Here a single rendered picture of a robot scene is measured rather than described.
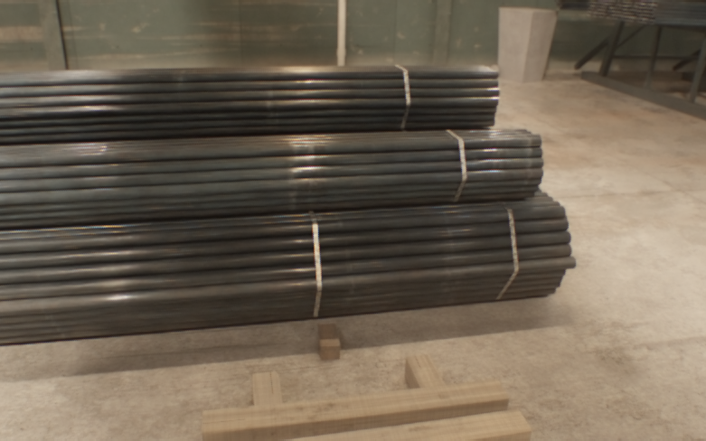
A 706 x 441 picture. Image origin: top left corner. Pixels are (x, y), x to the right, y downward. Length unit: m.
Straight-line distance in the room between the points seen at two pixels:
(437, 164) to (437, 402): 1.05
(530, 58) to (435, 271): 6.94
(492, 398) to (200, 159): 1.44
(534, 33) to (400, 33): 2.17
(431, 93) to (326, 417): 1.69
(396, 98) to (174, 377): 1.63
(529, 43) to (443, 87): 6.20
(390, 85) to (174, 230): 1.26
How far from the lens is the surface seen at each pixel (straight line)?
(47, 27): 9.51
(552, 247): 2.75
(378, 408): 1.90
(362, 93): 2.79
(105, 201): 2.42
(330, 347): 2.37
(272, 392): 2.11
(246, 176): 2.33
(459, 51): 10.13
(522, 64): 9.16
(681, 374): 2.74
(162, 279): 2.38
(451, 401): 1.95
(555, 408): 2.34
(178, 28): 9.38
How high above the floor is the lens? 1.48
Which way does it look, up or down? 24 degrees down
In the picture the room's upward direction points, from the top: 2 degrees clockwise
